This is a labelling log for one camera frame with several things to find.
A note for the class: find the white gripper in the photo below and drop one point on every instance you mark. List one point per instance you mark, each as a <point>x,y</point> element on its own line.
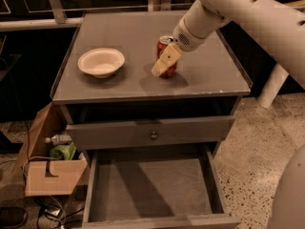
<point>185,38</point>

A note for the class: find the red coke can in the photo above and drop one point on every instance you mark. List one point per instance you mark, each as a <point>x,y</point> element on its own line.
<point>163,42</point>

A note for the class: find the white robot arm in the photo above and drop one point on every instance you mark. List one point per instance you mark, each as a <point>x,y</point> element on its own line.
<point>280,31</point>

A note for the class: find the grey drawer cabinet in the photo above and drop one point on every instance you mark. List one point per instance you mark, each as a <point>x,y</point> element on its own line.
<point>207,82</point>

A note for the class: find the round metal drawer knob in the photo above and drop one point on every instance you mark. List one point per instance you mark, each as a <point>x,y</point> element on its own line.
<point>154,135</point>

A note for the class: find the grey top drawer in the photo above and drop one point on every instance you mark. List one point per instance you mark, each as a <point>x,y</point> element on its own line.
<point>125,134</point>

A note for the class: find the open grey middle drawer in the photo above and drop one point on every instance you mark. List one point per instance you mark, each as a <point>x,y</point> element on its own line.
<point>164,187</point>

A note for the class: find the white paper bowl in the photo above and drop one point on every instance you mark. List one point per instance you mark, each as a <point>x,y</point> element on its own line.
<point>101,63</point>

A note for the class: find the white slanted pole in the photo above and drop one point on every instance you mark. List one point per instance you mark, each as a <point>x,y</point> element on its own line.
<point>271,88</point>

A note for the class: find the metal window railing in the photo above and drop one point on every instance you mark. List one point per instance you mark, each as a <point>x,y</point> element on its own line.
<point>18,15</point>

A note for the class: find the green plastic bag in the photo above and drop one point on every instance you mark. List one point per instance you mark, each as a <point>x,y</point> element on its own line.
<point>63,152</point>

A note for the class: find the clear plastic bottle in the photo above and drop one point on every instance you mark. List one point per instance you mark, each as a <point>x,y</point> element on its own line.
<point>58,139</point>

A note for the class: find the brown cardboard box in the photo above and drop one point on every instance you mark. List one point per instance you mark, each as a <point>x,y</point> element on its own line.
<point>44,175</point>

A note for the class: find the black shoe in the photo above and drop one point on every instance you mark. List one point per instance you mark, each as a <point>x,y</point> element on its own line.
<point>12,217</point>

